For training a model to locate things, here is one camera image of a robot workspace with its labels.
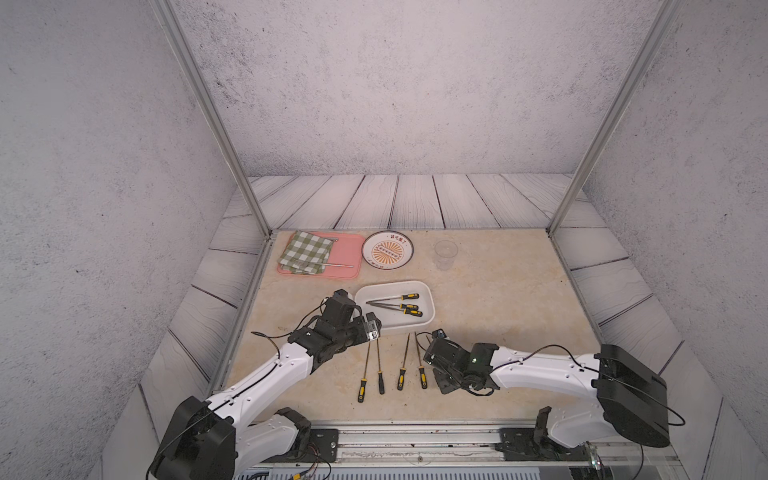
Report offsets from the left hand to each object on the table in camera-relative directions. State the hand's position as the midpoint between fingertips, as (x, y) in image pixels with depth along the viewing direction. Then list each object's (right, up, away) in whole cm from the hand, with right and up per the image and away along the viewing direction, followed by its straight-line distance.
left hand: (374, 328), depth 83 cm
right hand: (+19, -13, -1) cm, 23 cm away
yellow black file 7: (+13, -14, +1) cm, 19 cm away
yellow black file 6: (+8, -12, +2) cm, 15 cm away
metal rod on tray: (-15, +16, +26) cm, 34 cm away
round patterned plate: (+3, +22, +32) cm, 38 cm away
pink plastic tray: (-18, +20, +32) cm, 41 cm away
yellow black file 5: (+2, -14, 0) cm, 14 cm away
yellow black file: (+8, +6, +18) cm, 21 cm away
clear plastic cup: (+24, +21, +26) cm, 41 cm away
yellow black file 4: (-3, -15, 0) cm, 15 cm away
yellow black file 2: (+12, +2, +13) cm, 18 cm away
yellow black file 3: (+8, +3, +15) cm, 18 cm away
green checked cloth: (-27, +20, +29) cm, 44 cm away
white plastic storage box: (+5, 0, +11) cm, 13 cm away
